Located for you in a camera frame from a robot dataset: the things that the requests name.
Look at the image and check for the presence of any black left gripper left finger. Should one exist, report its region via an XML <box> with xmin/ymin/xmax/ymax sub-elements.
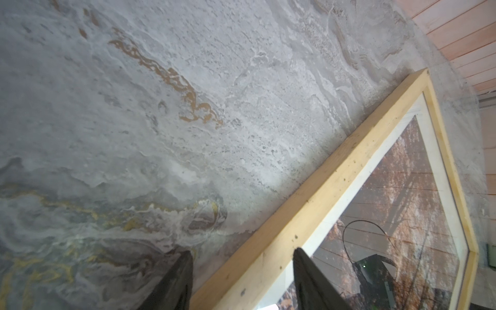
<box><xmin>138</xmin><ymin>251</ymin><xmax>193</xmax><ymax>310</ymax></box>

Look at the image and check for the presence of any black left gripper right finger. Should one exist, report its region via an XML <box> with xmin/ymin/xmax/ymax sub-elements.
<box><xmin>293</xmin><ymin>248</ymin><xmax>351</xmax><ymax>310</ymax></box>

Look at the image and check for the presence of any light wooden picture frame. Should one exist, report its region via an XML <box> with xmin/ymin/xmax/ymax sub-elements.
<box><xmin>190</xmin><ymin>69</ymin><xmax>479</xmax><ymax>309</ymax></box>

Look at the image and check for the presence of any autumn forest photo print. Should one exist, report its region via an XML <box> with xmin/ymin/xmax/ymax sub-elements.
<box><xmin>276</xmin><ymin>115</ymin><xmax>461</xmax><ymax>310</ymax></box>

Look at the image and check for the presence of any white picture mat board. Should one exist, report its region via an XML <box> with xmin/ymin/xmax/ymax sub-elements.
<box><xmin>253</xmin><ymin>92</ymin><xmax>470</xmax><ymax>310</ymax></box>

